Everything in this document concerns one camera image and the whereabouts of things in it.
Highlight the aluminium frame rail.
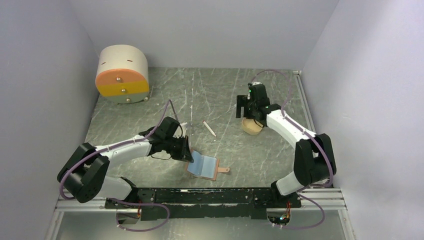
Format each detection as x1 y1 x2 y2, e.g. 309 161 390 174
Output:
293 70 347 211

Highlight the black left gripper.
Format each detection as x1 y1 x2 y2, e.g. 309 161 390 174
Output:
163 134 194 163

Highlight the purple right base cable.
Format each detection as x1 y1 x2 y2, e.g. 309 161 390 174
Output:
271 193 326 230

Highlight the pink leather card holder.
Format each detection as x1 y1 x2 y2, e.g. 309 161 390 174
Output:
185 150 230 181

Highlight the round beige drawer box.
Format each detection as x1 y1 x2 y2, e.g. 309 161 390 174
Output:
95 44 150 104

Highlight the white pen with red cap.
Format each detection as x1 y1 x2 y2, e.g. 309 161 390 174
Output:
202 120 217 137

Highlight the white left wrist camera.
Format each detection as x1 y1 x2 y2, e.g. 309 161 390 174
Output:
177 122 189 137

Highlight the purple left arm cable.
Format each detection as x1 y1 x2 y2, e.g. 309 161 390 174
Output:
58 99 180 201

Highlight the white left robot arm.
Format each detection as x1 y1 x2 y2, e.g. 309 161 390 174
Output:
57 116 194 208

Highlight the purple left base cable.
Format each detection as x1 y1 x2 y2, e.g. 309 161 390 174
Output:
109 198 171 233

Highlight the beige oval tray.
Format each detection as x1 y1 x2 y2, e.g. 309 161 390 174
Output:
241 117 264 136

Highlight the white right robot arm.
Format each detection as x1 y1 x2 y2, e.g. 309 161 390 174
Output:
236 82 337 207

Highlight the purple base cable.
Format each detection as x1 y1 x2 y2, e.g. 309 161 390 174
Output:
271 193 326 230
109 198 171 233

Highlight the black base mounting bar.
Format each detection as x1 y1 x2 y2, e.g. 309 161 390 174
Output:
104 187 302 221

